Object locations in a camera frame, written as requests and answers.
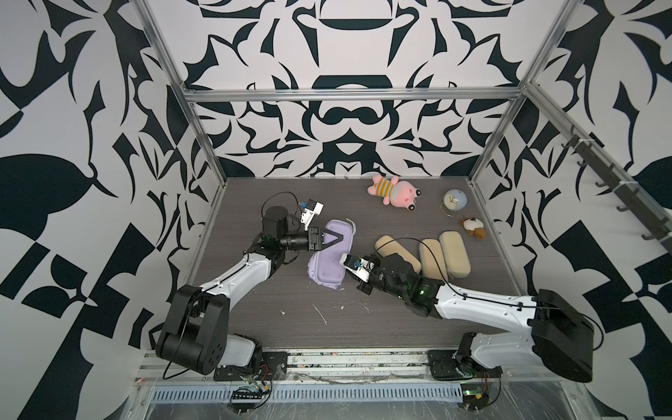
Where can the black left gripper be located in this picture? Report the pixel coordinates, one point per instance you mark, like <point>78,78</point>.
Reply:
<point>314,238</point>

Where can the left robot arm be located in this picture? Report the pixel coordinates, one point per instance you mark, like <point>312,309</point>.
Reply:
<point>196,332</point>

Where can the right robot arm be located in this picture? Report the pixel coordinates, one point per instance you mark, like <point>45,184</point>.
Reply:
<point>541,330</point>

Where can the pink plush toy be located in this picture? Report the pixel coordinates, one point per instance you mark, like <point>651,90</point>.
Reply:
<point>395,192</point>

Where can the brown white plush toy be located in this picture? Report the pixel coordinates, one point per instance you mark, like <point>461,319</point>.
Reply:
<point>474,227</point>

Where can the blue alarm clock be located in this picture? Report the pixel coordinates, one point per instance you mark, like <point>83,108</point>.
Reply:
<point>454,201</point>

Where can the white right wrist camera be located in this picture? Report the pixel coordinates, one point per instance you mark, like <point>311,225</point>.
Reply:
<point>359,267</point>

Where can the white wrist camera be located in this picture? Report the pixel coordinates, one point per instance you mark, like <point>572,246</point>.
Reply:
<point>359,267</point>
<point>309,209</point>

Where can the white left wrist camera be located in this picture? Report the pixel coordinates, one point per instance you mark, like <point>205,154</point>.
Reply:
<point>309,209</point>

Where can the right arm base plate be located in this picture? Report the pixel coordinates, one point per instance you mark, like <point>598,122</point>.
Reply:
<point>446,365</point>

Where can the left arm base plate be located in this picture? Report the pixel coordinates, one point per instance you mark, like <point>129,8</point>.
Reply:
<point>266,365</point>

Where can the wall hook rack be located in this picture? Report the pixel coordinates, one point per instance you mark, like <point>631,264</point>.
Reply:
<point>634,198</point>

